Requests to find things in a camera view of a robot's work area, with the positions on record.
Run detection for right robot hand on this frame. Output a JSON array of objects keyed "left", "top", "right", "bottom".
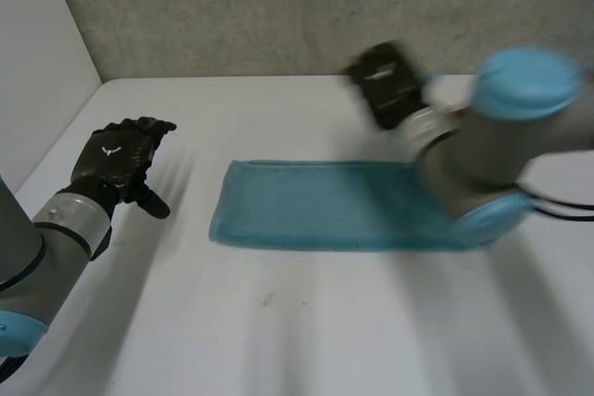
[{"left": 342, "top": 40, "right": 431, "bottom": 131}]

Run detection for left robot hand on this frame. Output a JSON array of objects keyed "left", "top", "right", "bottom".
[{"left": 57, "top": 116, "right": 178, "bottom": 220}]

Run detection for teal towel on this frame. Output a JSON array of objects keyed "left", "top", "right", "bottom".
[{"left": 208, "top": 159, "right": 480, "bottom": 252}]

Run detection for black cable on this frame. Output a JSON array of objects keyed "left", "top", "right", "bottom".
[{"left": 522, "top": 189, "right": 594, "bottom": 222}]

